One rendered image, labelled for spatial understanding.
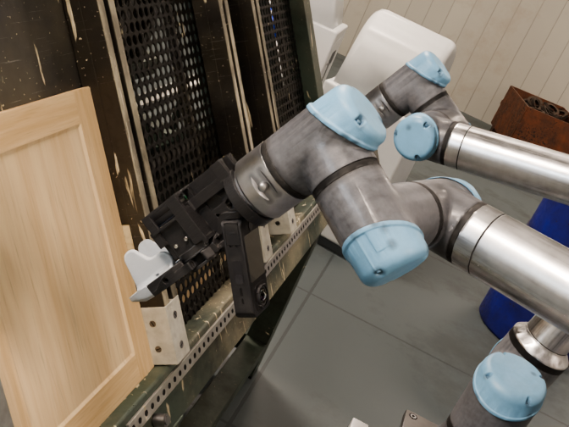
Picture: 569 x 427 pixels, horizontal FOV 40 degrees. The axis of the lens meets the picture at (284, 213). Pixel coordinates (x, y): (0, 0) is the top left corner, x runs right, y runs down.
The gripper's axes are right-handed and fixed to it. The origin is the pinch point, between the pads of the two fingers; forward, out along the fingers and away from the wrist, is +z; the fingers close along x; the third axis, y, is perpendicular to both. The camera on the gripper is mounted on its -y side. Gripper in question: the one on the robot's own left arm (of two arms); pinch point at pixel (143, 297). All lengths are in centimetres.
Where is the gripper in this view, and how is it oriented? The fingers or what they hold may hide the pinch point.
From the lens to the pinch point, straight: 94.8
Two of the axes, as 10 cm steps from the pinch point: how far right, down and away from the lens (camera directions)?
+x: -3.0, 2.9, -9.1
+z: -7.4, 5.3, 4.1
